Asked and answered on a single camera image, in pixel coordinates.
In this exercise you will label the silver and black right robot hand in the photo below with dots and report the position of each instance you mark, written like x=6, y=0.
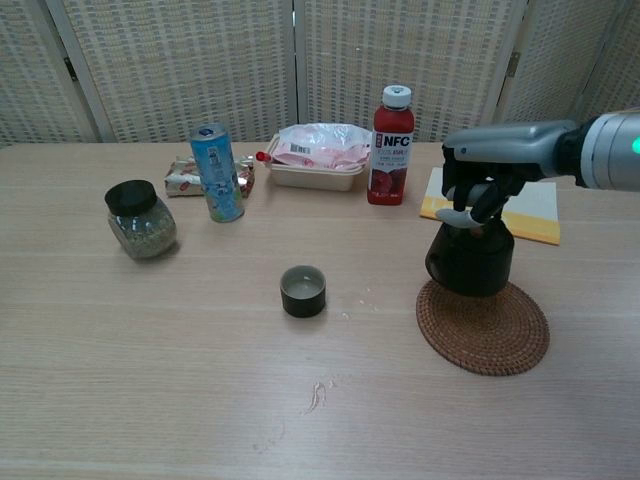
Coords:
x=505, y=145

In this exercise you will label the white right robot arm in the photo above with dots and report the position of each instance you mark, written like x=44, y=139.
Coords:
x=610, y=150

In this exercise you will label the small dark green teacup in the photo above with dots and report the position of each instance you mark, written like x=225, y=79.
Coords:
x=302, y=304

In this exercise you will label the yellow and white Lexicon booklet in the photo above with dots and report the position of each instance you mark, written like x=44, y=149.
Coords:
x=535, y=210

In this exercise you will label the brass screen hinge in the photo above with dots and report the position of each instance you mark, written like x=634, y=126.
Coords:
x=514, y=64
x=71, y=69

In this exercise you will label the red NFC juice bottle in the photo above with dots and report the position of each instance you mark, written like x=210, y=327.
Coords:
x=390, y=165

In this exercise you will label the pink white snack bag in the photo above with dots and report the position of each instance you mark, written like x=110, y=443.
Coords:
x=320, y=145

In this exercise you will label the beige food tray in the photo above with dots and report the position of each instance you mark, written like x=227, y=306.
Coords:
x=310, y=181

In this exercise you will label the round woven rattan coaster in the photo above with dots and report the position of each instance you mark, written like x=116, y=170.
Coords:
x=485, y=345

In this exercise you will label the tall blue drink can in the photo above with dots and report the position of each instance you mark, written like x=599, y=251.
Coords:
x=217, y=175

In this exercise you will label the woven folding screen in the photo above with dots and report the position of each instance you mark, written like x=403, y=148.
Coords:
x=200, y=65

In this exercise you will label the gold and red foil package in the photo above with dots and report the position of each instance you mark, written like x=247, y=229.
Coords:
x=180, y=180

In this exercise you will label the glass jar with black lid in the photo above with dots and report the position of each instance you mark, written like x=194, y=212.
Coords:
x=142, y=235

